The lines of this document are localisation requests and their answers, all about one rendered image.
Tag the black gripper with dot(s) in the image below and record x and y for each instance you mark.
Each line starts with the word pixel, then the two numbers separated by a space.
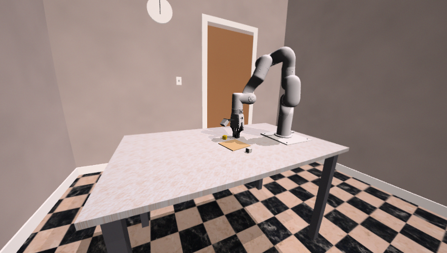
pixel 238 124

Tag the tan flat mat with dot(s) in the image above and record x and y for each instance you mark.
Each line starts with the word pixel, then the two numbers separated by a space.
pixel 234 145

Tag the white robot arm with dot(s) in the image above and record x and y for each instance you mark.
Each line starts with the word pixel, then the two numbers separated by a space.
pixel 291 85

